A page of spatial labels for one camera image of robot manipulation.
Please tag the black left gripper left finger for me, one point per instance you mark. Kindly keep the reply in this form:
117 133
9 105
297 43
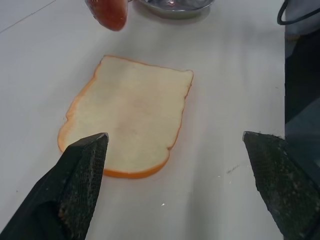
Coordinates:
67 185

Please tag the white bread slice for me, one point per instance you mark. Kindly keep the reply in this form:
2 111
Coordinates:
127 116

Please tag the silver metal bowl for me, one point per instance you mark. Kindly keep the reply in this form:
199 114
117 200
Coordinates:
172 6

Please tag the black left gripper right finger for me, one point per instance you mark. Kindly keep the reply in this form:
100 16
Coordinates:
280 182

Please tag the red jam jar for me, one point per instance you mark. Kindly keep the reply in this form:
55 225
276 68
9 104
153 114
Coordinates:
110 12

